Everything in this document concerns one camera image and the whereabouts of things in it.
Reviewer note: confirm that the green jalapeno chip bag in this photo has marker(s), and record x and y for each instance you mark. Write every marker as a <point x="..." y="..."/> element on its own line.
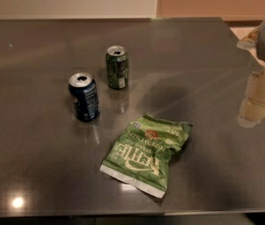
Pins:
<point x="140" y="156"/>

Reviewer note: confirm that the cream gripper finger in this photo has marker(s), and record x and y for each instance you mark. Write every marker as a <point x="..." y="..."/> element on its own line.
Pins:
<point x="249" y="41"/>
<point x="252" y="110"/>

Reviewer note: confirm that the blue soda can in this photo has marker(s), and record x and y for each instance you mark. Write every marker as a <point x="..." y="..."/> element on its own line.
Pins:
<point x="82" y="88"/>

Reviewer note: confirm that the green soda can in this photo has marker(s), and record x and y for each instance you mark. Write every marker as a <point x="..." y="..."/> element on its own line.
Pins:
<point x="117" y="67"/>

